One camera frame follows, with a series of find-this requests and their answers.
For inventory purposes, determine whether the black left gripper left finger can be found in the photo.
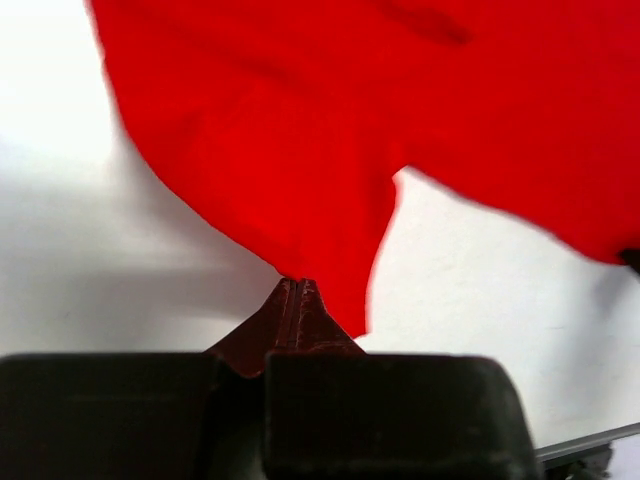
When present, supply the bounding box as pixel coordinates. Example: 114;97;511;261
1;281;294;479

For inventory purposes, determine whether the red t shirt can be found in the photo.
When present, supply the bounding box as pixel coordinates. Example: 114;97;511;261
89;1;639;336

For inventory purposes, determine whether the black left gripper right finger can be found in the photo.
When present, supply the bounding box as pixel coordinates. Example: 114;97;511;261
263;280;542;479

